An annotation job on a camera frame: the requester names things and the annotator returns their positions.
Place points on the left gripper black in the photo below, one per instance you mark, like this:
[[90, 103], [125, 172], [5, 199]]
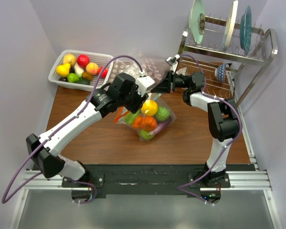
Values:
[[139, 100]]

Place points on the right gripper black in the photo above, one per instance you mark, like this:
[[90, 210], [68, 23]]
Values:
[[164, 86]]

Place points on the yellow lemon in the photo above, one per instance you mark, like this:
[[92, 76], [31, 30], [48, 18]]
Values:
[[149, 108]]

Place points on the green toy pepper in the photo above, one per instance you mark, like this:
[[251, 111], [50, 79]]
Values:
[[130, 117]]

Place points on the clear bag orange zipper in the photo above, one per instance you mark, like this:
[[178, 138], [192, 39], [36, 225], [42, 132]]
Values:
[[157, 97]]

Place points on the small orange tangerine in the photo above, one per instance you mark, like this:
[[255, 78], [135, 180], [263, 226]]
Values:
[[137, 122]]

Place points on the purple eggplant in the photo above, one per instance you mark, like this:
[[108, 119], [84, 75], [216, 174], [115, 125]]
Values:
[[161, 126]]

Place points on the orange toy pumpkin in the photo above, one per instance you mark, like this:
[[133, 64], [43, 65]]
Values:
[[148, 123]]

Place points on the green apple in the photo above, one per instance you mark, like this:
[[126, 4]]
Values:
[[145, 135]]

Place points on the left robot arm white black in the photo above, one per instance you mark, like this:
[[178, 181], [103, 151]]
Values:
[[45, 149]]

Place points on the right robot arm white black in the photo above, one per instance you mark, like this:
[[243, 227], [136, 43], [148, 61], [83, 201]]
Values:
[[225, 125]]

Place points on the clear bag pink dots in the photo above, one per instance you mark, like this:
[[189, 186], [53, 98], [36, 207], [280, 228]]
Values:
[[152, 66]]

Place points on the clear bag white dots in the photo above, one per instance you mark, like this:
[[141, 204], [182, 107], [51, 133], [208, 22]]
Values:
[[121, 67]]

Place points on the patterned bowl left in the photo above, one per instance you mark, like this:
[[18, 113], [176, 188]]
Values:
[[182, 71]]

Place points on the red strawberry toy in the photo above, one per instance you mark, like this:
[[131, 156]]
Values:
[[103, 71]]

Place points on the white plastic fruit basket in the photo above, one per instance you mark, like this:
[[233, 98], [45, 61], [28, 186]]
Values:
[[83, 84]]

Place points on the peach toy fruit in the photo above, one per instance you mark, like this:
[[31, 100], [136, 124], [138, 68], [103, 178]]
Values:
[[92, 68]]

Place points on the brown kiwi potato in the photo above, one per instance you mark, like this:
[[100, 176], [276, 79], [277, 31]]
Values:
[[87, 76]]

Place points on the white garlic toy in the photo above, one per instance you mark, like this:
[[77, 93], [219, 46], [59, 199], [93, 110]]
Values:
[[78, 70]]

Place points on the red apple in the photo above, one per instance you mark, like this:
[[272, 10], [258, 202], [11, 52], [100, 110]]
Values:
[[83, 60]]

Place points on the blue zigzag bowl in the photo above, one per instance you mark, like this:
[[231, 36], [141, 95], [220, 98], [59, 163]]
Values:
[[220, 73]]

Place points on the dark purple fruit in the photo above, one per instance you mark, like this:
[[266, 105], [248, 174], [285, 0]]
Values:
[[63, 79]]

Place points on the pale yellow apple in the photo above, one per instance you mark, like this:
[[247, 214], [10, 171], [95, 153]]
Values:
[[69, 58]]

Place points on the yellow pear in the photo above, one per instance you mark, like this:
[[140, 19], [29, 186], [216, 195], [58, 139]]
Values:
[[63, 70]]

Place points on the steel dish rack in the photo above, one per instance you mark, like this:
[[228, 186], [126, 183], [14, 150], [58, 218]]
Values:
[[262, 51]]

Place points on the light green floral plate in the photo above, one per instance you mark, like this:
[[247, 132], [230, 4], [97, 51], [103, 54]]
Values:
[[197, 21]]

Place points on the cream blue rimmed plate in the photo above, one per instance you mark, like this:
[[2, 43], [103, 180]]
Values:
[[229, 27]]

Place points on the teal plate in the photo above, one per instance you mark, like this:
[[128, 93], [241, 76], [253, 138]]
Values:
[[246, 30]]

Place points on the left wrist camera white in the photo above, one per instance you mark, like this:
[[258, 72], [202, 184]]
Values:
[[144, 82]]

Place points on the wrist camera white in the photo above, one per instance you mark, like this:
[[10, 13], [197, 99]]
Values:
[[144, 82], [173, 62]]

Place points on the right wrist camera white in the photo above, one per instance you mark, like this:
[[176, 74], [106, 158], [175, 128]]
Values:
[[173, 62]]

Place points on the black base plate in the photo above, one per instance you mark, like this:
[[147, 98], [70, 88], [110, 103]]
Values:
[[169, 180]]

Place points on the aluminium rail frame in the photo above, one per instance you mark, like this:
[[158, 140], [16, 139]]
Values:
[[248, 204]]

